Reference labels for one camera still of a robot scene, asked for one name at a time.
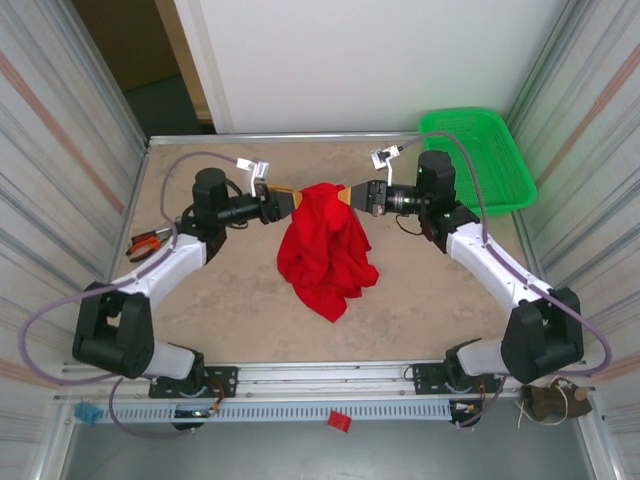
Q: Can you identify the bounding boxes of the tan wooden door jamb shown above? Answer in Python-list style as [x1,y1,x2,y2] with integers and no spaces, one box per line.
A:
[153,0,215,122]

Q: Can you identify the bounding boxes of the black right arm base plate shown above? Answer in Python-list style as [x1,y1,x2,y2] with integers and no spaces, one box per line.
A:
[410,362,503,399]

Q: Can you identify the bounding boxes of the red t-shirt with bear print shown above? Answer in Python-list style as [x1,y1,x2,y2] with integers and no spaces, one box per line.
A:
[276,182,380,324]

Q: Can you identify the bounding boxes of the brown pouch with string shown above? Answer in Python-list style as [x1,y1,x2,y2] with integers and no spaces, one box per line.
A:
[517,377,594,426]

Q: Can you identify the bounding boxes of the wide aluminium extrusion rail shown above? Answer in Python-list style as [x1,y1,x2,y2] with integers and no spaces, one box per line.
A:
[53,355,600,402]

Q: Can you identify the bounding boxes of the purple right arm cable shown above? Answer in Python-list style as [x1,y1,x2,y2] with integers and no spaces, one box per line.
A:
[398,130,614,429]

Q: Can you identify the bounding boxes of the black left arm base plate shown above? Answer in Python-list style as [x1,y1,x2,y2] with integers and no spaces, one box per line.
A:
[148,365,239,400]

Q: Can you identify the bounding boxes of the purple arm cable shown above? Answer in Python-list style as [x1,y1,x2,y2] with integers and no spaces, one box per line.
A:
[398,130,614,429]
[18,151,241,440]

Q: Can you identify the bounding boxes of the small circuit board with wires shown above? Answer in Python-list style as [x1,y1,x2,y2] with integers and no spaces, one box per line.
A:
[173,405,222,420]
[448,399,485,417]

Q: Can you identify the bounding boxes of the white slotted cable duct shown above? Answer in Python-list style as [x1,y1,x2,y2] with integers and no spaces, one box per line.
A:
[94,399,454,424]

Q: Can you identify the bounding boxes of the orange-handled pliers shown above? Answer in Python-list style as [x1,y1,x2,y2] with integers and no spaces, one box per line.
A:
[124,225,176,264]

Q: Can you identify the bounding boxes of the small red plastic block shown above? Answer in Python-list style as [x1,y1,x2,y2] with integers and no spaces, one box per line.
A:
[327,409,353,434]

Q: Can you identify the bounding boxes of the brown wooden board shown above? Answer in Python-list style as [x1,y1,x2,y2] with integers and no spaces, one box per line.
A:
[72,0,182,94]

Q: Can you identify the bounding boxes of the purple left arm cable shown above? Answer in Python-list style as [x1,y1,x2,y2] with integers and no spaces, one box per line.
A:
[18,151,241,440]

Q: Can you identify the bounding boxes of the green plastic basket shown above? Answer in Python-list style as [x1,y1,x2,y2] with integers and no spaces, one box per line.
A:
[417,106,539,219]

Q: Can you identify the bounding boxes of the thin aluminium edge rail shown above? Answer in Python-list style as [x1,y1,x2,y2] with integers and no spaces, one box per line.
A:
[148,130,424,147]
[109,139,152,286]
[513,212,549,291]

